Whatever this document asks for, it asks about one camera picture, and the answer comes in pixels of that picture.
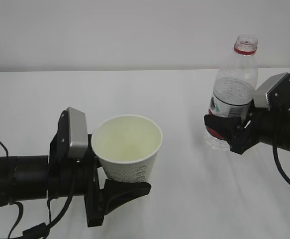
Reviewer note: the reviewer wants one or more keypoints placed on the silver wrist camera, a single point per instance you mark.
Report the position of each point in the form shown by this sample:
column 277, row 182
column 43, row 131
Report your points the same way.
column 274, row 93
column 70, row 142

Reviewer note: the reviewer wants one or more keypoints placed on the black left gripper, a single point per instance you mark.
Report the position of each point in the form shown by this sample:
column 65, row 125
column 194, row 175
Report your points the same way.
column 114, row 194

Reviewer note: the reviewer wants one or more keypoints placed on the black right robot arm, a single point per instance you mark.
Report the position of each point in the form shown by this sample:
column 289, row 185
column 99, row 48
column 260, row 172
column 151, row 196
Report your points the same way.
column 271, row 127

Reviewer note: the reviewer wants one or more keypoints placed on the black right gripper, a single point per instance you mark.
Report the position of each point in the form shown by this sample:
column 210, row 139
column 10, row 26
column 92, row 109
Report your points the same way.
column 240, row 134

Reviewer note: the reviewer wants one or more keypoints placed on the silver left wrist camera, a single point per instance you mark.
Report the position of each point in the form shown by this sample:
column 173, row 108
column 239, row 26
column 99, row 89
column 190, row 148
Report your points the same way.
column 70, row 142

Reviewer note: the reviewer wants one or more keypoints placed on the white paper cup green logo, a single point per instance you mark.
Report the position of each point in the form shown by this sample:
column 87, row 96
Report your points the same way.
column 127, row 147

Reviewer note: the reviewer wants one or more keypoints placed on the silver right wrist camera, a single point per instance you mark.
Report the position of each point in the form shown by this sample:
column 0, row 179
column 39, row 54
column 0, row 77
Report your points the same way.
column 274, row 93

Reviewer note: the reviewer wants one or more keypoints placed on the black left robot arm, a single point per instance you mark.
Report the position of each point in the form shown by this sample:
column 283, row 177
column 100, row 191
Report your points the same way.
column 48, row 176

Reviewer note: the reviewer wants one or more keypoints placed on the clear water bottle red label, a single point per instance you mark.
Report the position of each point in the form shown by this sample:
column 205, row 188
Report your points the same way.
column 236, row 80

